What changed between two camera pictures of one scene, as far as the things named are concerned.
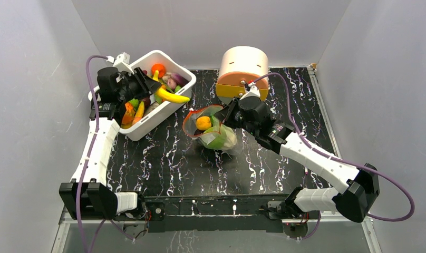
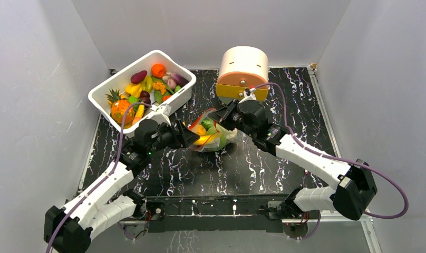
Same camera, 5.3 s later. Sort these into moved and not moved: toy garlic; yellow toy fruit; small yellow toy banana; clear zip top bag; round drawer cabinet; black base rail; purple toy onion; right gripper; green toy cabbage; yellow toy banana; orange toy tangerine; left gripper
Moved: yellow toy fruit; clear zip top bag; yellow toy banana; left gripper; green toy cabbage
Not moved: purple toy onion; black base rail; round drawer cabinet; orange toy tangerine; toy garlic; small yellow toy banana; right gripper
